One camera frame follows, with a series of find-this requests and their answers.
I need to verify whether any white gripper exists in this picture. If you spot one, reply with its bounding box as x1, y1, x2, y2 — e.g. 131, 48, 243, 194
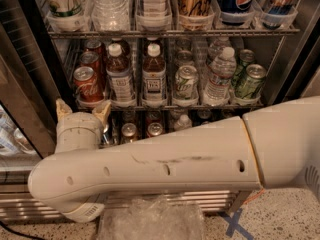
55, 98, 111, 153

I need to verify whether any red coke can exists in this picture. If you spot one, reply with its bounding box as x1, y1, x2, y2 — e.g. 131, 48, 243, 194
73, 66, 104, 102
80, 51, 105, 88
85, 39, 106, 61

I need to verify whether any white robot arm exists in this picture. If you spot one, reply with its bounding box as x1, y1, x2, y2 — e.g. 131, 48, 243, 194
28, 96, 320, 222

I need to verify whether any gold can bottom shelf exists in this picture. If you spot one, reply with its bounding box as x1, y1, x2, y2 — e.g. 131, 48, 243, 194
121, 123, 138, 143

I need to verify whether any glass fridge door left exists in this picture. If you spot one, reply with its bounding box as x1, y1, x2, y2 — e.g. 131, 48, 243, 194
0, 20, 58, 193

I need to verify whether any red can bottom shelf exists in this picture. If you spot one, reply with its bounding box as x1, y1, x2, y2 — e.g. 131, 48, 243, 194
147, 122, 165, 137

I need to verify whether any stainless steel fridge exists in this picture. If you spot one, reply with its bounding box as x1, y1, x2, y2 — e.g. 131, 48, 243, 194
0, 0, 320, 222

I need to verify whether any small water bottle bottom shelf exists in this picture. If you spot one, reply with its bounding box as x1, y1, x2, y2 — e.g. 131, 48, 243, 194
174, 114, 192, 131

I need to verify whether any front white green soda can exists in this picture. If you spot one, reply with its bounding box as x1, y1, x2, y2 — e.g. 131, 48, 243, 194
174, 65, 198, 100

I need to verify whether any clear water bottle top shelf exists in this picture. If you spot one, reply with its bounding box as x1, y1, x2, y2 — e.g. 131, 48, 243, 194
91, 0, 130, 32

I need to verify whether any clear water bottle shelf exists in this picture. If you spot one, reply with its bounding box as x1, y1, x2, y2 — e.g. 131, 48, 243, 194
204, 47, 237, 103
91, 0, 130, 32

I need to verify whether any clear water bottle middle shelf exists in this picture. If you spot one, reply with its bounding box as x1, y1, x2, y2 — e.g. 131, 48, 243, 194
204, 47, 237, 103

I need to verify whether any rear green soda can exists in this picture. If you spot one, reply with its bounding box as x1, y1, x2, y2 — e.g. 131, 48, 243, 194
231, 49, 255, 87

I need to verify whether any left brown tea bottle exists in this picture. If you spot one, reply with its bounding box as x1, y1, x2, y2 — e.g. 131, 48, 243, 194
106, 43, 135, 102

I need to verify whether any brown tea bottle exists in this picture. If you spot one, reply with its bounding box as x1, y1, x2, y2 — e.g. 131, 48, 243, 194
106, 43, 135, 102
142, 44, 166, 101

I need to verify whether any right brown tea bottle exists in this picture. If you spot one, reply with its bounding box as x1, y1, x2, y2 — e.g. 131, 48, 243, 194
142, 44, 166, 101

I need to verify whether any clear plastic bag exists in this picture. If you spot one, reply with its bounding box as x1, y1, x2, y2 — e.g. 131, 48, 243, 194
96, 197, 205, 240

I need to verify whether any black cable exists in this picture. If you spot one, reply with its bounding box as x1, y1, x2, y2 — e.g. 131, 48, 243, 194
0, 221, 46, 240

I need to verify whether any orange cable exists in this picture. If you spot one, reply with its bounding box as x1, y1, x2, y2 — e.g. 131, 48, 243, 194
242, 188, 266, 206

